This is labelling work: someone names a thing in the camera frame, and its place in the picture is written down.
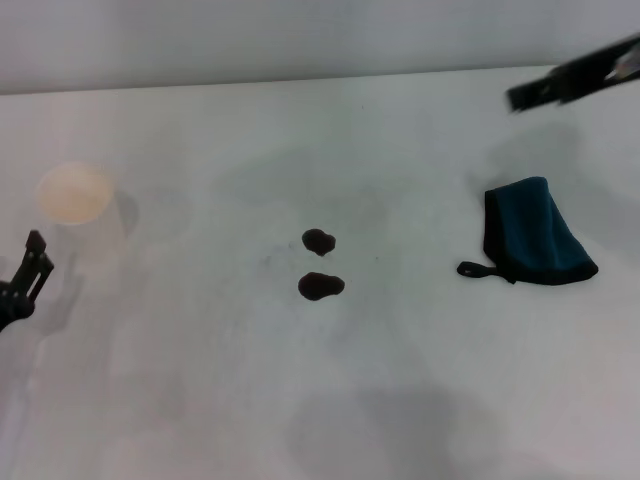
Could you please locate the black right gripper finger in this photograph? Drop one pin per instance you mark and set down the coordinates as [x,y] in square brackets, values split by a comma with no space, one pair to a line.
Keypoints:
[550,89]

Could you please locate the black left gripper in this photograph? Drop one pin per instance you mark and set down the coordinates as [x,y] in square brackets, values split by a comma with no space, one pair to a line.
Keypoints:
[12,307]

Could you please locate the translucent white plastic cup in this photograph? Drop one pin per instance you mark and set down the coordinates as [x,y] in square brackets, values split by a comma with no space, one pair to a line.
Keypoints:
[75,195]

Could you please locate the blue rag with black trim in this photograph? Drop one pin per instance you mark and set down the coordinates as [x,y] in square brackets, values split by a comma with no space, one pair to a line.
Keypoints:
[540,235]

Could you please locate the small black water stain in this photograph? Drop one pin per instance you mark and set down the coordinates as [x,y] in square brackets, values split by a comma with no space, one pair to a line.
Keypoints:
[318,242]

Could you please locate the large black water stain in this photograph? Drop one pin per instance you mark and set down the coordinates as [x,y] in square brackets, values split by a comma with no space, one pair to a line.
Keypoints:
[317,286]

